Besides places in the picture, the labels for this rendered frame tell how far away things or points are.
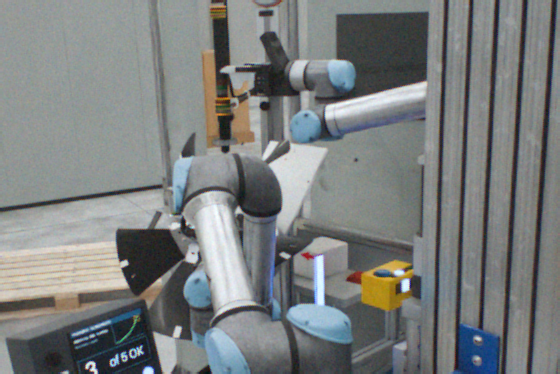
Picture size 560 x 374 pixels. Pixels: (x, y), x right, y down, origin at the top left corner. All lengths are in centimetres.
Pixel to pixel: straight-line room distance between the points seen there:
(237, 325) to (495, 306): 44
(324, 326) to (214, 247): 28
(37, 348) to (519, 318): 83
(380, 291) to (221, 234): 76
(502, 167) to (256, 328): 50
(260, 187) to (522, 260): 60
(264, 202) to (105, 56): 611
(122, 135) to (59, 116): 65
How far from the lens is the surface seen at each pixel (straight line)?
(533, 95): 120
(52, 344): 146
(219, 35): 209
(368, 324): 290
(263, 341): 136
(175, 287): 219
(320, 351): 138
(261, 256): 173
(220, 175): 158
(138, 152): 786
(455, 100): 128
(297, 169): 248
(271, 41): 199
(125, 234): 244
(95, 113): 768
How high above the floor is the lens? 182
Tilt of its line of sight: 17 degrees down
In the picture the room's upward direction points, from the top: 3 degrees counter-clockwise
